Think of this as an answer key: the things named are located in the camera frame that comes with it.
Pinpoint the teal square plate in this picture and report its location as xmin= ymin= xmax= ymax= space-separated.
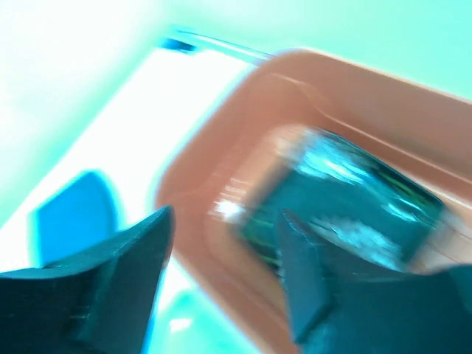
xmin=28 ymin=170 xmax=117 ymax=268

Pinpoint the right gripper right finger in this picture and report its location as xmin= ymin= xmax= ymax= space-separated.
xmin=276 ymin=212 xmax=471 ymax=353

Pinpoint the orange plastic bin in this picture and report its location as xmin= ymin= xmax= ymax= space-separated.
xmin=156 ymin=50 xmax=471 ymax=343

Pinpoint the black floral rectangular plate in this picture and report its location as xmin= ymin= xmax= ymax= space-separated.
xmin=236 ymin=131 xmax=447 ymax=274

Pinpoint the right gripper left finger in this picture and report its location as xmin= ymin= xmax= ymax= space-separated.
xmin=1 ymin=206 xmax=174 ymax=353

